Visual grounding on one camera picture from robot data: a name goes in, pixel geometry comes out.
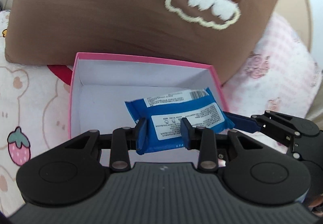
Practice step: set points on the pink checkered pillow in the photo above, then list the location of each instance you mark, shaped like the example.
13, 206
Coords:
277, 62

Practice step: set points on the printed bear strawberry blanket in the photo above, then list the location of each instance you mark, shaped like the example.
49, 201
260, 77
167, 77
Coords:
32, 102

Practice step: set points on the brown embroidered pillow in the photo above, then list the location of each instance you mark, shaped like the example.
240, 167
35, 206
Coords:
101, 11

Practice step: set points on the pink cardboard box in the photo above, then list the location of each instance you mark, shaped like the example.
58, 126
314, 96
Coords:
101, 92

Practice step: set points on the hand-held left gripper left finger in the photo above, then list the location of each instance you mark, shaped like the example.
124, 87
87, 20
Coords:
141, 135

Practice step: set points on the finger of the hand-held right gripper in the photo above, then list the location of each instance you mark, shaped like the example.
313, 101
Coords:
290, 149
239, 123

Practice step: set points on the blue wet wipes packet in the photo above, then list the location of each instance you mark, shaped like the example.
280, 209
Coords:
176, 111

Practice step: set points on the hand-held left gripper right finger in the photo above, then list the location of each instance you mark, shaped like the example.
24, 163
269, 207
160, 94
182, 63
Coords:
185, 133

